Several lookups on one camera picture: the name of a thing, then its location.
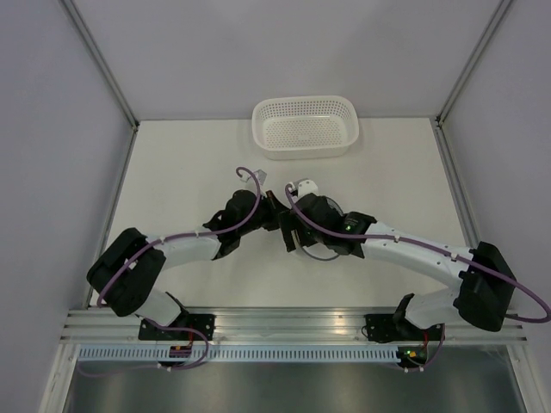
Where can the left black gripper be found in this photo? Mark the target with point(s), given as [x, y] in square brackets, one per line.
[274, 206]

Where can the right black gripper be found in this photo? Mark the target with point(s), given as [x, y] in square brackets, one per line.
[289, 221]

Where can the round white mesh laundry bag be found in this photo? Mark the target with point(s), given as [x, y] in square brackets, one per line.
[326, 213]

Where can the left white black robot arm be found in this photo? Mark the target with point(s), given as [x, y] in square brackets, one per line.
[127, 271]

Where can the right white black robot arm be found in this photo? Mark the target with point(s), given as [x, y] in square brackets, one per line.
[477, 282]

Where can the white perforated plastic basket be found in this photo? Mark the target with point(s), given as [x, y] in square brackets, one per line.
[304, 127]

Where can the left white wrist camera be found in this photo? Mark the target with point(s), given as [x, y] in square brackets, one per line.
[260, 176]

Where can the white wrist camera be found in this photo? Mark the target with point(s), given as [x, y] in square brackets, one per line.
[260, 176]
[303, 187]

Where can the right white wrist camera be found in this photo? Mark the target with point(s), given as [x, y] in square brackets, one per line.
[303, 187]

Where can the aluminium mounting rail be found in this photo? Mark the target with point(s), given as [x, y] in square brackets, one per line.
[257, 325]

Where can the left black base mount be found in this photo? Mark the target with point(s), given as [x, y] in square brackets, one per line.
[196, 324]

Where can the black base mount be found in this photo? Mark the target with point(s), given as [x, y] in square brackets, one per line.
[196, 324]
[380, 328]

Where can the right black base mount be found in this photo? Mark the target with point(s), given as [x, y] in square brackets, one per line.
[380, 328]

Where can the white slotted cable duct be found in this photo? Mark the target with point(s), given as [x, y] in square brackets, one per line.
[226, 353]

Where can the left aluminium frame post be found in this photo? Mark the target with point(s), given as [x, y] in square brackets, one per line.
[84, 33]

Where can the aluminium frame post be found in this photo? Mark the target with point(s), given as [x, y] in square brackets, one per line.
[490, 30]
[84, 33]

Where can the right aluminium frame post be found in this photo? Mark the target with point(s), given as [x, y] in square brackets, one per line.
[490, 30]

